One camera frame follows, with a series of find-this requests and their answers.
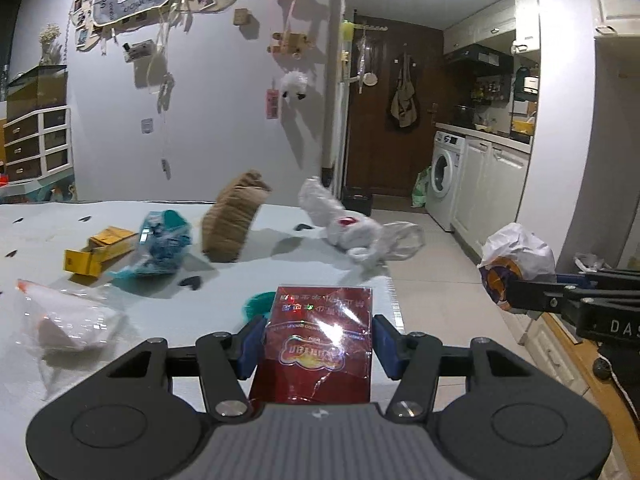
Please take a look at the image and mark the red snack packet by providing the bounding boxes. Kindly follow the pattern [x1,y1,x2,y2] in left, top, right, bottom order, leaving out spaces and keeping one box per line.
[248,285,375,406]

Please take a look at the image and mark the yellow cardboard box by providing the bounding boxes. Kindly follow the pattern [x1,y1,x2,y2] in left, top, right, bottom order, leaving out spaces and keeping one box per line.
[63,227,138,277]

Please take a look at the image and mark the black floor box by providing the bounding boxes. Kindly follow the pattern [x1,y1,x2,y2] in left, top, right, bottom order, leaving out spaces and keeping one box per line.
[341,186,374,215]

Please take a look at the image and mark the hanging brown bag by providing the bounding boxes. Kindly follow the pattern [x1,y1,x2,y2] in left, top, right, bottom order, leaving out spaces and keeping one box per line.
[389,55,421,131]

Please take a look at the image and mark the black range hood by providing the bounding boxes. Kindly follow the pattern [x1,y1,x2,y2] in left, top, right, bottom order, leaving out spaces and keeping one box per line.
[445,44,515,73]

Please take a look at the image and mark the glass tank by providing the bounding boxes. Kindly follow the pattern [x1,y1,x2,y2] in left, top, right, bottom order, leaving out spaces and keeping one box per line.
[5,64,68,117]

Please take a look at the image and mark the brown wooden door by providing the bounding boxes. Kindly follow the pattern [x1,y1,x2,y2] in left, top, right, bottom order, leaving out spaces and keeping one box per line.
[345,22,445,201]

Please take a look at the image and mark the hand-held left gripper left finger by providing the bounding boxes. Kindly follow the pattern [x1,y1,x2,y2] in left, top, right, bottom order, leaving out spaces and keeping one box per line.
[105,316,266,421]

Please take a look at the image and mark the teal plastic lid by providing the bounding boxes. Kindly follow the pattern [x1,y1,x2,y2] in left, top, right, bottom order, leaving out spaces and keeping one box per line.
[243,292,276,321]

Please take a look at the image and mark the white plastic bag red print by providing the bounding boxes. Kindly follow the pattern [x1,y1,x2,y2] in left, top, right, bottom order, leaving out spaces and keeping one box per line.
[298,177,383,263]

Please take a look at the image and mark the wooden wall toy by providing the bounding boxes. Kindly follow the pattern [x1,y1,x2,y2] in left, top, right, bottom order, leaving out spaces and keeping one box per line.
[269,32,308,56]

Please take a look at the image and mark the clear hanging bag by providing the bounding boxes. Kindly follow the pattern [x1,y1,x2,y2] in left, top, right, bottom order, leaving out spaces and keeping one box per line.
[356,40,368,96]

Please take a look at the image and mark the white kitchen base cabinets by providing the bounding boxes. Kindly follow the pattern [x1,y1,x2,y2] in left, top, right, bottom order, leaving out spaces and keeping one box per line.
[450,135,532,266]

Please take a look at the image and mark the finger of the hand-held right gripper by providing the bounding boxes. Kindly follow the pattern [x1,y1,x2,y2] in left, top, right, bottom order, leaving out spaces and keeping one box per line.
[505,278,591,317]
[555,270,640,288]

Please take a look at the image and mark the dried flowers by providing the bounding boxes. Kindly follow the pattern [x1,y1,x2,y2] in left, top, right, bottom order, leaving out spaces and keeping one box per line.
[39,22,63,65]

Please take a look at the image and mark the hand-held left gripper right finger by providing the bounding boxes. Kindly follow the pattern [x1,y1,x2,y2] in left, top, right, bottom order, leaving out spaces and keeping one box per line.
[372,314,533,421]

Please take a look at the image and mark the white plastic bag with print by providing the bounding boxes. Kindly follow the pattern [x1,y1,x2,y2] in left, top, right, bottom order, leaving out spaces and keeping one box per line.
[477,222,557,313]

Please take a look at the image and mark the white sheep plush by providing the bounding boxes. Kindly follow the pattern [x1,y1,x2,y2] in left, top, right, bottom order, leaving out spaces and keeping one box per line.
[279,71,310,102]

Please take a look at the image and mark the white upper kitchen cabinets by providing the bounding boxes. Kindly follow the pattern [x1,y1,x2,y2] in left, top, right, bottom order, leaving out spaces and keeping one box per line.
[442,0,541,56]

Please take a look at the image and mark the brown paper bag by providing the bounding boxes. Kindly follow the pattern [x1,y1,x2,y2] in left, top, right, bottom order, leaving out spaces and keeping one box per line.
[201,170,272,263]

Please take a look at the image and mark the hanging round utensil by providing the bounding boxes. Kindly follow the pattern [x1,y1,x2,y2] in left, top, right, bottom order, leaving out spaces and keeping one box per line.
[362,35,377,86]

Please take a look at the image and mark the white drawer cabinet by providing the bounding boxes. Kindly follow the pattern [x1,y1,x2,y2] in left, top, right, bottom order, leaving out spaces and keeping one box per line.
[2,105,75,181]

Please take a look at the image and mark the translucent plastic bag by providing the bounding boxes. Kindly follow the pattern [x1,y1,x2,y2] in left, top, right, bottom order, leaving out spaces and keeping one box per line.
[350,221,426,266]

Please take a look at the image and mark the clear plastic bag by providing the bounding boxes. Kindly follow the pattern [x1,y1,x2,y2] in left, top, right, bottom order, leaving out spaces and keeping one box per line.
[14,280,126,353]

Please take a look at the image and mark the low wooden cabinet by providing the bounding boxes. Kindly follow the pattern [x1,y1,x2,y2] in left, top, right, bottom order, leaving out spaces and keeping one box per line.
[520,305,640,461]

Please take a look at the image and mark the teal snack packet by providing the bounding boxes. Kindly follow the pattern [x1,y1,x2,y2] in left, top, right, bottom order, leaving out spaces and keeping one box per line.
[109,209,193,278]

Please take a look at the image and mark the white toy camera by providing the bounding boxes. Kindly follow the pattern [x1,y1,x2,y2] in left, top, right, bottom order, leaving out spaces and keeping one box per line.
[123,40,153,63]

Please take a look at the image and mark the grey trash can white liner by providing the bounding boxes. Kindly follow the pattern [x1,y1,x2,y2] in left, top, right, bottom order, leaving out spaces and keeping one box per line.
[572,254,607,275]

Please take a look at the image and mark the green bag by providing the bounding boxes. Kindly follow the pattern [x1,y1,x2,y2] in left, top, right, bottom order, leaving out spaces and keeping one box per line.
[411,166,432,208]

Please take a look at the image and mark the white washing machine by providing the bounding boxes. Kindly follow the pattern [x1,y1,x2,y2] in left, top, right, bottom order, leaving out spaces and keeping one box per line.
[425,131,467,233]

